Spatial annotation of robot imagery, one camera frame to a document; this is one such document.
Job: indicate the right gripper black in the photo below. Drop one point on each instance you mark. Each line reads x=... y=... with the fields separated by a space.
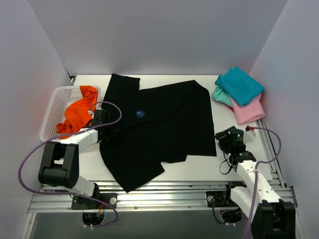
x=222 y=136

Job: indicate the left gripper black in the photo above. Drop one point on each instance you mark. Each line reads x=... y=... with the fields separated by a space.
x=105 y=134

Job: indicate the black t shirt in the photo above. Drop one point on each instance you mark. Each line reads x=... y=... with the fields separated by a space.
x=153 y=126

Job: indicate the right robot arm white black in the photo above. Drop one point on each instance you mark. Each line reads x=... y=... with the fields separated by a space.
x=268 y=215

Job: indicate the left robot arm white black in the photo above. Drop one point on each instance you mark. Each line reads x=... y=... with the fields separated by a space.
x=60 y=160

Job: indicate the orange t shirt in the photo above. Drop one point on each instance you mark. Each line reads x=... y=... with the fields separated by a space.
x=77 y=114

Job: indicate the pink folded t shirt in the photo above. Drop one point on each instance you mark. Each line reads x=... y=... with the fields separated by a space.
x=248 y=113

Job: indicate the white plastic basket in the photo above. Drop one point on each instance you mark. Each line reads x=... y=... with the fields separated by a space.
x=55 y=112

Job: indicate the mint green folded t shirt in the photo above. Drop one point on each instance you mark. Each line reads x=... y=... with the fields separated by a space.
x=221 y=96

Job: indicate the teal folded t shirt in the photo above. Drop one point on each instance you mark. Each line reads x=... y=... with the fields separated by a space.
x=239 y=86

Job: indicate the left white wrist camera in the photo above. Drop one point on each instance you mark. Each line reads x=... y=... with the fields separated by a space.
x=95 y=112

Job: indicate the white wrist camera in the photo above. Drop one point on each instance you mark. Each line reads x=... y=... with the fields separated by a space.
x=95 y=112
x=249 y=134

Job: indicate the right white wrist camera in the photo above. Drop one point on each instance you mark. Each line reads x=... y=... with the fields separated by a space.
x=249 y=134

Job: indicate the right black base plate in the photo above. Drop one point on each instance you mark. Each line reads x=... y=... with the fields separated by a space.
x=218 y=199

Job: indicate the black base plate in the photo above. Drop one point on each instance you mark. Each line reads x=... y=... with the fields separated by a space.
x=80 y=203
x=218 y=199

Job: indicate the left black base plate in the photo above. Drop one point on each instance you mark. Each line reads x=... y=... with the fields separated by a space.
x=80 y=203

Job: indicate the aluminium rail frame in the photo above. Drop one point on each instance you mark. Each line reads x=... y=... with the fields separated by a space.
x=183 y=185

